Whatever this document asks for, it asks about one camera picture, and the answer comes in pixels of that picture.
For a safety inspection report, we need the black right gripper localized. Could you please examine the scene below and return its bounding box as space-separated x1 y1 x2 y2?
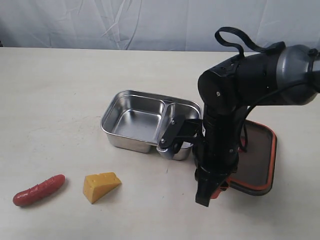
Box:
193 140 239 207

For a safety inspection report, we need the transparent lid with orange seal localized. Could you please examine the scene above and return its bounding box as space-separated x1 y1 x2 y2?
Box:
229 120 277 196

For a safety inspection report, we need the stainless steel lunch box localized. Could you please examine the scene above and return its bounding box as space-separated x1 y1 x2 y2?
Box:
100 90 202 153

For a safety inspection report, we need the yellow toy cheese wedge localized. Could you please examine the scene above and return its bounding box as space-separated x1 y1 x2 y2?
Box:
83 172 122 204

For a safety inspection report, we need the red toy sausage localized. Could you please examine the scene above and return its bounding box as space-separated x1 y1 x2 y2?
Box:
12 174 66 207

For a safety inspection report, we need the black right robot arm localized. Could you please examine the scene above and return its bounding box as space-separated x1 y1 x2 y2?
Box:
193 44 320 207

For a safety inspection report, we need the grey fabric backdrop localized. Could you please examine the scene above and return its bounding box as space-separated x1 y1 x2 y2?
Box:
0 0 320 52

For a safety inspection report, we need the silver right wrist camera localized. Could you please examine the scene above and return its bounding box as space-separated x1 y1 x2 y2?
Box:
156 115 201 161

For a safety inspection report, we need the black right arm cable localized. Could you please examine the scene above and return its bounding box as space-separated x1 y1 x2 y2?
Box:
214 26 286 58

